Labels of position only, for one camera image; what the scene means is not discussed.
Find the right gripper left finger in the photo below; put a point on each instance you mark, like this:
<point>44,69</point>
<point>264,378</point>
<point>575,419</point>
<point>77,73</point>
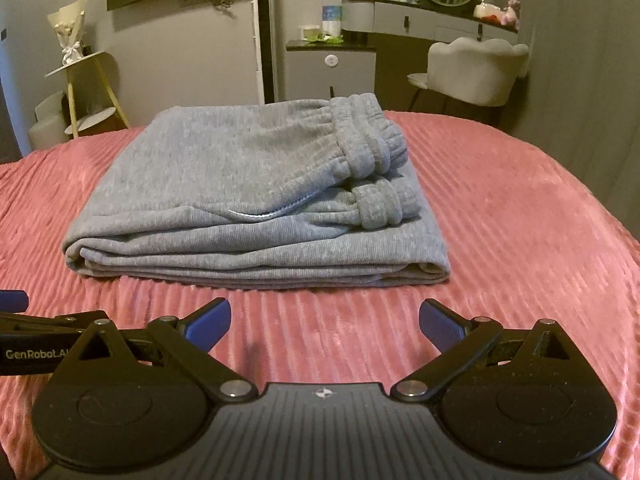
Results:
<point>166,361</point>

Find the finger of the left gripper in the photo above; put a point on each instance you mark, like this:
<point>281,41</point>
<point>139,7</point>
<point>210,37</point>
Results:
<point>13,300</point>

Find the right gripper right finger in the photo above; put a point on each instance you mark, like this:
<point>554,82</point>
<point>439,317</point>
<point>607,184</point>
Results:
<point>480,360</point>

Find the grey fleece pants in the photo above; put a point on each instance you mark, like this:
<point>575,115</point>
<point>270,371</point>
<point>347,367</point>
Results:
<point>306,193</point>

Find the pink ribbed bedspread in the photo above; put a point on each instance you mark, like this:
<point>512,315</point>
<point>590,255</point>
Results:
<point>526,240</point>

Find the yellow legged side table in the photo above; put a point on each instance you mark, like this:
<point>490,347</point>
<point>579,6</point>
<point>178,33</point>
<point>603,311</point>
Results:
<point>87,87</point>

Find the white plush chair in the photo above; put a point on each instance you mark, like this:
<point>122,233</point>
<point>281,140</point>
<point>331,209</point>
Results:
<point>480,73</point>

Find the wrapped flower bouquet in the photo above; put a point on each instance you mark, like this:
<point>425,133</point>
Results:
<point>68,24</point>

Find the grey drawer cabinet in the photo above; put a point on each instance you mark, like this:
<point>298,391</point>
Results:
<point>314,70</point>

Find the pink plush toy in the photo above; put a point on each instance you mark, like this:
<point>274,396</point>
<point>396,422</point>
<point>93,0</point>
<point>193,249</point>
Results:
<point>511,14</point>

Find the grey vanity desk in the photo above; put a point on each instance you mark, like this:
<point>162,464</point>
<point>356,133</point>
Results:
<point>408,20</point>

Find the grey curtain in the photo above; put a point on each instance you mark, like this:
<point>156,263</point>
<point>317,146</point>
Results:
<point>579,100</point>

